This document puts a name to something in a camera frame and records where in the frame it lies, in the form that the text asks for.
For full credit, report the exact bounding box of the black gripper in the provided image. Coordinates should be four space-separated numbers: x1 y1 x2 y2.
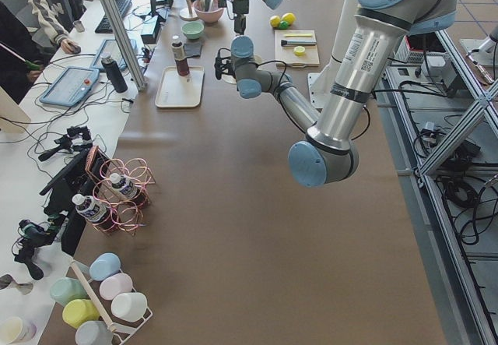
218 0 249 35
214 48 235 80

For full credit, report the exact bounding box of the white round plate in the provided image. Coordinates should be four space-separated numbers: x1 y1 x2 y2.
223 74 237 85

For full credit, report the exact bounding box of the brown tea bottle on tray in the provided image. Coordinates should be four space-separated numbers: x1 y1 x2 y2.
171 35 190 76

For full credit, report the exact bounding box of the cream rabbit tray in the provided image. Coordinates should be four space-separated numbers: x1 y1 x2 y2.
155 66 205 108

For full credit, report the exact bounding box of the pink ice bowl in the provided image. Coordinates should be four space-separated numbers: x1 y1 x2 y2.
193 0 225 23

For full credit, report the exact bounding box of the whole lemon lower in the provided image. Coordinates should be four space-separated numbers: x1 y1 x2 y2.
269 15 281 28

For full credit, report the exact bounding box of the whole lemon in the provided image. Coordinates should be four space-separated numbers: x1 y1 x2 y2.
282 12 296 26
269 15 281 28

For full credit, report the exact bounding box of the grey folded cloth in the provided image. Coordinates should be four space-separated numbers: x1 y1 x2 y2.
184 42 203 58

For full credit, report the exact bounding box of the steel ice scoop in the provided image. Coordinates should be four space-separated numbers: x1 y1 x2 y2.
198 0 215 12

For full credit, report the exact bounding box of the green lime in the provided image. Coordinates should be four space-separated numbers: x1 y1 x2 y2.
279 21 289 30

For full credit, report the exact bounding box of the mint green bowl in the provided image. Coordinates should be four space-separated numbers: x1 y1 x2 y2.
181 21 205 40

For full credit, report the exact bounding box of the steel muddler black tip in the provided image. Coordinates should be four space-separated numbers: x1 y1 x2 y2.
280 39 317 47

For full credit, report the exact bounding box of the whole lemon upper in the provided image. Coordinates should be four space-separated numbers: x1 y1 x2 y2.
282 12 296 26

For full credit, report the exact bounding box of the yellow plastic knife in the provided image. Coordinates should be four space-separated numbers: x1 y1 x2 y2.
284 33 314 38

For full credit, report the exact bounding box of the wooden round stand base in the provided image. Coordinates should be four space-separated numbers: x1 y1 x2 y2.
179 7 198 22

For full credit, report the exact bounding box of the lemon half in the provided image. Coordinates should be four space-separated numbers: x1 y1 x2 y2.
293 46 306 57

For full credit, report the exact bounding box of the bamboo cutting board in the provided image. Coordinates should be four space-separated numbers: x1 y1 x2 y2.
274 30 320 67

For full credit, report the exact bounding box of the black thermos bottle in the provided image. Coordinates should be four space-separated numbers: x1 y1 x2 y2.
100 52 128 93

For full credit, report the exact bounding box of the blue teach pendant far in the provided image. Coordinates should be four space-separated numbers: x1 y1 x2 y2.
89 39 127 72

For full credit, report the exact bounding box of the blue teach pendant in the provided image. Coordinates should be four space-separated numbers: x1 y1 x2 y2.
89 39 127 72
39 66 100 107

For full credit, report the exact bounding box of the black keyboard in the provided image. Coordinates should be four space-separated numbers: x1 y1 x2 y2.
94 0 134 35

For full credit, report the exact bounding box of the blue teach pendant near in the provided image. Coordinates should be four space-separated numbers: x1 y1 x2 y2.
39 66 100 107

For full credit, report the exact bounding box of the tea bottle in rack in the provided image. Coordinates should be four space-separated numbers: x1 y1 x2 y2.
72 193 114 231
109 172 140 200

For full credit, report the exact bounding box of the blue cup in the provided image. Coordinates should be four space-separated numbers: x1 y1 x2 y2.
89 252 121 281

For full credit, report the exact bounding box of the pink cup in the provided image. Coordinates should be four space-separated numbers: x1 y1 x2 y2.
99 273 133 301

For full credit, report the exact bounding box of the white cup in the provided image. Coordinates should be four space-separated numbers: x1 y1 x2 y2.
110 292 148 322

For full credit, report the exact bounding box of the mint cup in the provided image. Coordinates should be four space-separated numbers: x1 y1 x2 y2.
50 277 88 307

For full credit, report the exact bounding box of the white cup rack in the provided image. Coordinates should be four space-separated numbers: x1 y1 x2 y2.
69 259 153 344

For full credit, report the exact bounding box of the yellow cup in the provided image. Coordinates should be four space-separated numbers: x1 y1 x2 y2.
62 299 100 329

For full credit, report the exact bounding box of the grey cup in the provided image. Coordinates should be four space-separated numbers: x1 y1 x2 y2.
75 321 113 345

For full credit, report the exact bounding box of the aluminium frame post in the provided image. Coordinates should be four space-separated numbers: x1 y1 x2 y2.
100 0 147 92

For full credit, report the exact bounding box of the copper wire bottle rack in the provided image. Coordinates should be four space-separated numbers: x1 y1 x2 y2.
85 146 156 235

